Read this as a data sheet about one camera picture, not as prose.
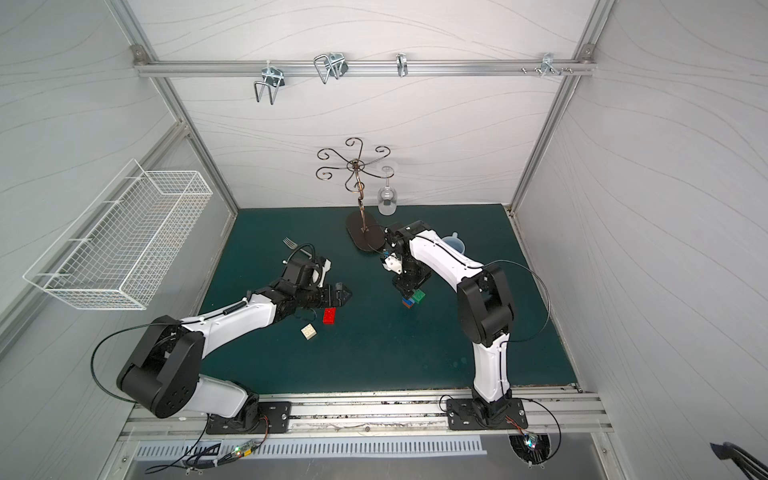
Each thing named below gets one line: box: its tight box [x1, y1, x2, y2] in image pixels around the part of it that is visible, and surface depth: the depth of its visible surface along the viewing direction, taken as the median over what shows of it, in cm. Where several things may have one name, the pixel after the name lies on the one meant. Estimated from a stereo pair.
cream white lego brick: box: [300, 323, 317, 340], surface depth 88 cm
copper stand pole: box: [315, 137, 395, 233], surface depth 92 cm
